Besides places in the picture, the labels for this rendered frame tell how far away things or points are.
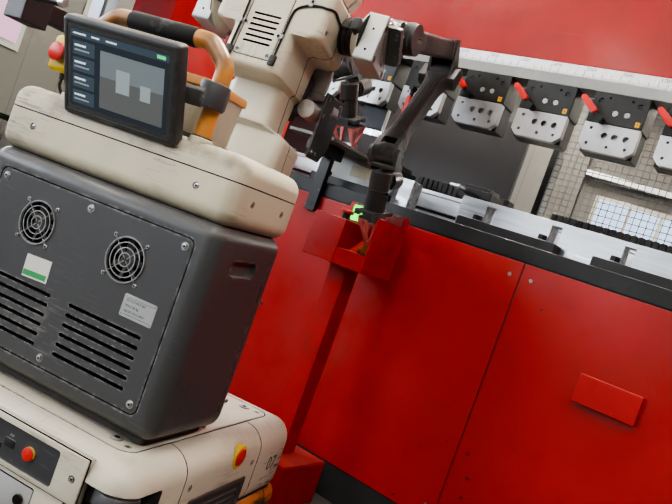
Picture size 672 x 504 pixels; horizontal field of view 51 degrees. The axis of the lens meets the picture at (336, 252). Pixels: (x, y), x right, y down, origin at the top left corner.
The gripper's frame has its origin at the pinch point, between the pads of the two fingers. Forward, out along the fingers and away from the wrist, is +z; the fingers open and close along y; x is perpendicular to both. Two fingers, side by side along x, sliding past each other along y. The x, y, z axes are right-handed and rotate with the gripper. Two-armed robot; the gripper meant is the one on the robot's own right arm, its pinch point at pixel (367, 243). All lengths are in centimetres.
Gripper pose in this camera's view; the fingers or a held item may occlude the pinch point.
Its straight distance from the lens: 192.3
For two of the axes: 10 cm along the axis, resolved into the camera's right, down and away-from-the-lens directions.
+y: 5.8, -0.8, 8.1
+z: -1.9, 9.5, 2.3
